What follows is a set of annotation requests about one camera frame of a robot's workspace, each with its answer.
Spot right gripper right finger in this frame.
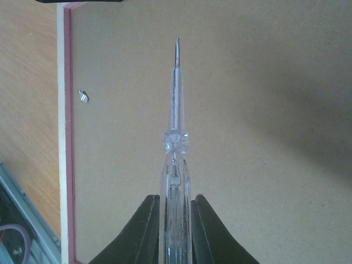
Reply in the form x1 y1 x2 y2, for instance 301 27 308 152
191 194 258 263

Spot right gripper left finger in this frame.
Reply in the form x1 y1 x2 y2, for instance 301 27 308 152
90 195 160 264

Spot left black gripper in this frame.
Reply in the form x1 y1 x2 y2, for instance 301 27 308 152
36 0 124 4

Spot clear plastic screwdriver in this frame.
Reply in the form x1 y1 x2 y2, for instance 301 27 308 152
158 37 193 263

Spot pink photo frame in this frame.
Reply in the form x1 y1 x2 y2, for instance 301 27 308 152
70 1 351 263

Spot metal frame turn clip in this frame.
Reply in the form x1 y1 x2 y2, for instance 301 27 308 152
78 89 89 103

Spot aluminium rail base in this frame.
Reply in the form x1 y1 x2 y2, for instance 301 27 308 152
1 162 61 263

